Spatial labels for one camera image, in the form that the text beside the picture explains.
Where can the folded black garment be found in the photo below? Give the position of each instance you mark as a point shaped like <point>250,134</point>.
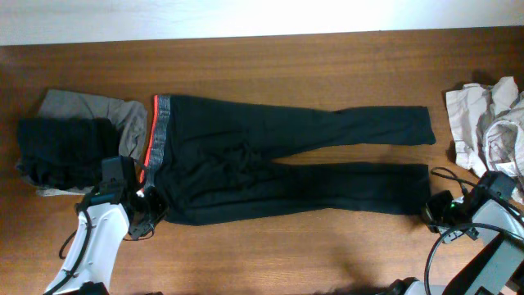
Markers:
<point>65,153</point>

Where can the crumpled beige garment pile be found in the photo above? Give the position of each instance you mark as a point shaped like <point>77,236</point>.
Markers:
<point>486,123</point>

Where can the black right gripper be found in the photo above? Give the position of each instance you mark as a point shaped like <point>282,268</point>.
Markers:
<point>430,207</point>

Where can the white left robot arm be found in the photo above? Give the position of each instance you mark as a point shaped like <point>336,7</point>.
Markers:
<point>106,219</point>

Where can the folded grey garment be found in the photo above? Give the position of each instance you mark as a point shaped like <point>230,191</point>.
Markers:
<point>129,119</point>

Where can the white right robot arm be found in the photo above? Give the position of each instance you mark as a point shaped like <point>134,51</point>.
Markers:
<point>484,214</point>

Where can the black leggings with red waistband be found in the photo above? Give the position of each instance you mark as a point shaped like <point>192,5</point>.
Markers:
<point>215,161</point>

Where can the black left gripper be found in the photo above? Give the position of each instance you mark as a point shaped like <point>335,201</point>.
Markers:
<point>144,210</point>

